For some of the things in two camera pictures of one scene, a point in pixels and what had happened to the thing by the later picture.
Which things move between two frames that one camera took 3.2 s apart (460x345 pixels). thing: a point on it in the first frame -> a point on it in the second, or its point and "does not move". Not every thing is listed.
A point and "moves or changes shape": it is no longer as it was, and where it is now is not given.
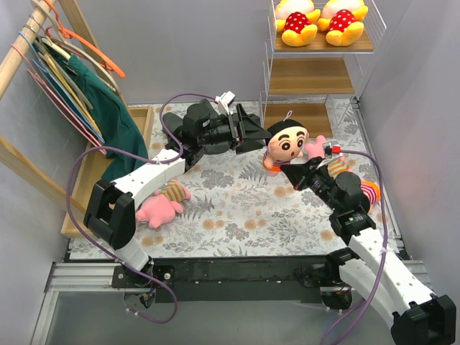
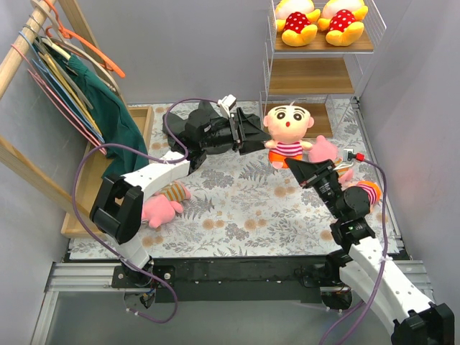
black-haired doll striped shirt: (286, 139) moves or changes shape
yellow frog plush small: (341, 19) does not move
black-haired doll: (372, 191) does not move
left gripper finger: (250, 129) does not move
